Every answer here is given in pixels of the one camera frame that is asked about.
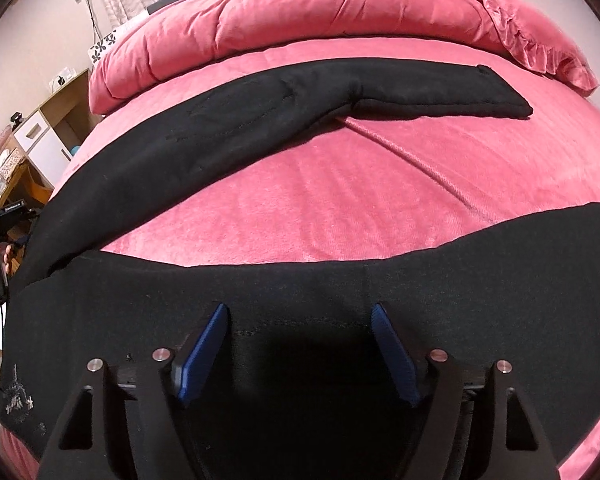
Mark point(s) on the pink folded duvet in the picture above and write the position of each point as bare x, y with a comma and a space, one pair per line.
191, 33

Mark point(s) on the pink ruffled pillow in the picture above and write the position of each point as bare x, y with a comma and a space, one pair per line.
538, 44

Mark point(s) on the wooden desk shelf unit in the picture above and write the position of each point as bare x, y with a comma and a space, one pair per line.
67, 112

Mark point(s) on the white cabinet door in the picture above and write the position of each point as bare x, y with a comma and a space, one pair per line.
43, 147

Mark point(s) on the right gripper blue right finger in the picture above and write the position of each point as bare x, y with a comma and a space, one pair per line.
400, 365

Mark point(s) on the black pants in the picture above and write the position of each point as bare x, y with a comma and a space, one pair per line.
503, 323

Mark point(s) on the pink bed sheet mattress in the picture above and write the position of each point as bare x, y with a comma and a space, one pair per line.
369, 188

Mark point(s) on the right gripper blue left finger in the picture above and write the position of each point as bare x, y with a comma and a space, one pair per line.
193, 362

